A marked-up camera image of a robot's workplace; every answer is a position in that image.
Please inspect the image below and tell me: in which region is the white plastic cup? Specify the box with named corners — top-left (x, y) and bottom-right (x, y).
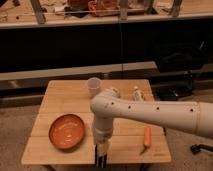
top-left (87, 77), bottom-right (101, 98)

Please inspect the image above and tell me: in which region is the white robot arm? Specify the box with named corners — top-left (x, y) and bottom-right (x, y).
top-left (90, 87), bottom-right (213, 143)

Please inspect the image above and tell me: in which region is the black chair base leg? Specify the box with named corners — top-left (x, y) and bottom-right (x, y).
top-left (190, 144), bottom-right (213, 154)

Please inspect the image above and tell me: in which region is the orange bowl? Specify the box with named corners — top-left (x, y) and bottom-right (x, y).
top-left (49, 114), bottom-right (85, 150)

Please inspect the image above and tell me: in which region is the white plastic bottle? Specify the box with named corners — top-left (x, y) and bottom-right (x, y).
top-left (133, 86), bottom-right (144, 101)

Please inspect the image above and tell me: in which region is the black white striped eraser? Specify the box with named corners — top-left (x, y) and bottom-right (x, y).
top-left (95, 143), bottom-right (109, 168)

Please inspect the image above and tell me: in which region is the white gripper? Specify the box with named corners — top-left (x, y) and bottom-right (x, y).
top-left (93, 129), bottom-right (112, 145)

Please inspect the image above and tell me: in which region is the orange carrot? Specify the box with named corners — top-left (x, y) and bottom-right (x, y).
top-left (140, 126), bottom-right (151, 155)

